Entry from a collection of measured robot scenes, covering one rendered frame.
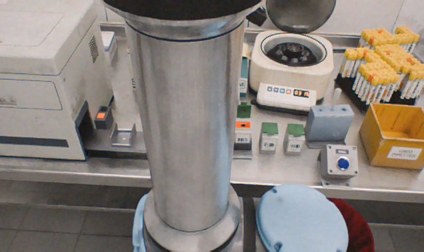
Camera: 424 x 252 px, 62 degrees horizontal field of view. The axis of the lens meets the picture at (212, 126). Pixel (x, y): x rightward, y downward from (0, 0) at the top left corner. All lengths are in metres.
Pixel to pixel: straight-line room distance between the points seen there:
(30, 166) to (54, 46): 0.33
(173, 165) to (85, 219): 1.62
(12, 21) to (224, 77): 0.72
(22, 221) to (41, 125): 1.18
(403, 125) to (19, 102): 0.95
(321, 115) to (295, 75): 0.18
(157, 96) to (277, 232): 0.24
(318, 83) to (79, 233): 1.33
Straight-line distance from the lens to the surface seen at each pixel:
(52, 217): 1.98
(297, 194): 0.48
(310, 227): 0.46
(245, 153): 0.90
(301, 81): 1.05
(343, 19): 1.40
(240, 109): 0.89
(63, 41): 0.80
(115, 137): 0.91
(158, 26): 0.21
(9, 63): 0.81
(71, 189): 1.70
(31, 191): 1.76
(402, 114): 1.06
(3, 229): 2.04
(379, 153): 0.95
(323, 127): 0.95
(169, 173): 0.32
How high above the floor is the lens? 1.54
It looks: 42 degrees down
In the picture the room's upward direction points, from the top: 2 degrees clockwise
